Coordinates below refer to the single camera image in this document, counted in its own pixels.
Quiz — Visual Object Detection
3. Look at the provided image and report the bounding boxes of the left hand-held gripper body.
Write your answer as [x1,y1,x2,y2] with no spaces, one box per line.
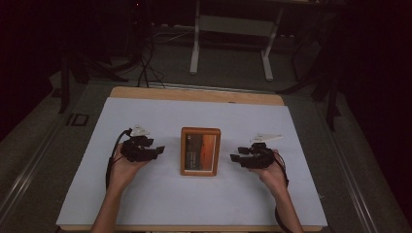
[120,123,159,163]

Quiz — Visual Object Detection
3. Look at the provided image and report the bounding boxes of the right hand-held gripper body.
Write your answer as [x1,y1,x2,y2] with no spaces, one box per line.
[241,132,284,170]

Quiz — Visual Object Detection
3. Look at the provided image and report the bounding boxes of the wooden picture frame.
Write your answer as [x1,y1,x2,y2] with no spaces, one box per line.
[180,126,222,178]

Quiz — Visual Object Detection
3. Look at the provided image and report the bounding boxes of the person's right hand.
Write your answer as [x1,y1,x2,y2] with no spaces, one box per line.
[248,149,289,194]

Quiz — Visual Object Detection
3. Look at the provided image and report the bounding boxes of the person's left hand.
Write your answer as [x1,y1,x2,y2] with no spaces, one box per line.
[109,143,154,192]

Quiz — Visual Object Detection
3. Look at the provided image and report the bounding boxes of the white table sheet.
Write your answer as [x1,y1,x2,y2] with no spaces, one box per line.
[55,97,328,227]

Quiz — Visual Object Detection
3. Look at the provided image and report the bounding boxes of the wooden table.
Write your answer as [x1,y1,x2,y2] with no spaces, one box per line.
[59,85,325,233]

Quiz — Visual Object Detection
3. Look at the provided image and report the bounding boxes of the black metal stand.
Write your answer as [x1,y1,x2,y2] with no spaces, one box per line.
[275,28,345,132]
[57,48,144,115]

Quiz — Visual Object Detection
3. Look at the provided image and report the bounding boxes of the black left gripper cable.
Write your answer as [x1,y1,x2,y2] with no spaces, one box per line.
[105,128,133,192]

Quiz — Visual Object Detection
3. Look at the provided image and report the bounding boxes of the black floor bracket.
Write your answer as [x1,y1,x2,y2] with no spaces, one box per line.
[65,113,89,127]

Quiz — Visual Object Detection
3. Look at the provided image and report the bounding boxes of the black floor cables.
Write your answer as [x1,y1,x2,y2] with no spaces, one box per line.
[136,25,195,89]

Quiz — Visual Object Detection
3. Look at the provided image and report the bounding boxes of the metal floor rail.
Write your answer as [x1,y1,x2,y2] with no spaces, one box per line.
[319,103,381,233]
[0,122,67,224]

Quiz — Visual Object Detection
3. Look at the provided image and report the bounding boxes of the white metal desk frame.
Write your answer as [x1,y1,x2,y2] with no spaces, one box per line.
[189,0,287,83]

